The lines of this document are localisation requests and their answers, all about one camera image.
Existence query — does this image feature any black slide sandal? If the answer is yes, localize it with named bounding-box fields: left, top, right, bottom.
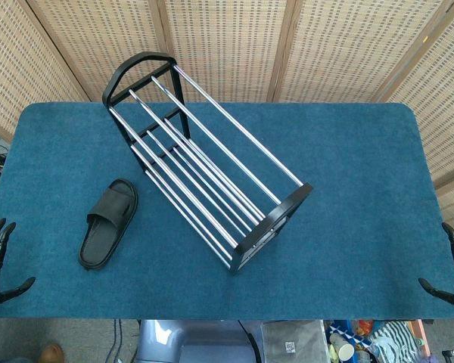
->
left=78, top=178, right=139, bottom=271

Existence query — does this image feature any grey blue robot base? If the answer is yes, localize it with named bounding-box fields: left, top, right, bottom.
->
left=135, top=319, right=259, bottom=363

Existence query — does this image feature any black chrome shoe rack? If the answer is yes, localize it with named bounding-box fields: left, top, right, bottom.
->
left=101, top=51, right=313, bottom=277

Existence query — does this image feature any orange plastic bin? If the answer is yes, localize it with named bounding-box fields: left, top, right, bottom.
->
left=411, top=319, right=429, bottom=363

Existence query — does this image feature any black white striped cloth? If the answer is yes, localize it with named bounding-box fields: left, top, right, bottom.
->
left=368, top=321, right=416, bottom=363

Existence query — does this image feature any blue white checkered package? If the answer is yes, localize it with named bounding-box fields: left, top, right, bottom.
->
left=327, top=319, right=372, bottom=351

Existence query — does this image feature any white paper cup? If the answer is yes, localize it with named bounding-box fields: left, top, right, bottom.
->
left=330, top=333, right=355, bottom=362

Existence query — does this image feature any blue carpet table cover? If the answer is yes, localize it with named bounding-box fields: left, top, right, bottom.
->
left=0, top=101, right=454, bottom=321

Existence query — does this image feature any grey box with QR code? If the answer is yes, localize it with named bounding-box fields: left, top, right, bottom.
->
left=260, top=320, right=331, bottom=363

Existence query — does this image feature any woven rattan folding screen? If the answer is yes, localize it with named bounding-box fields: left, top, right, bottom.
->
left=0, top=0, right=454, bottom=224

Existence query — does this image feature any grey floor cable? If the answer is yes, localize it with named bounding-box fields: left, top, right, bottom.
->
left=111, top=319, right=123, bottom=363

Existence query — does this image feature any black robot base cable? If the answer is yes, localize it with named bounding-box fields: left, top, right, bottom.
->
left=237, top=320, right=260, bottom=363

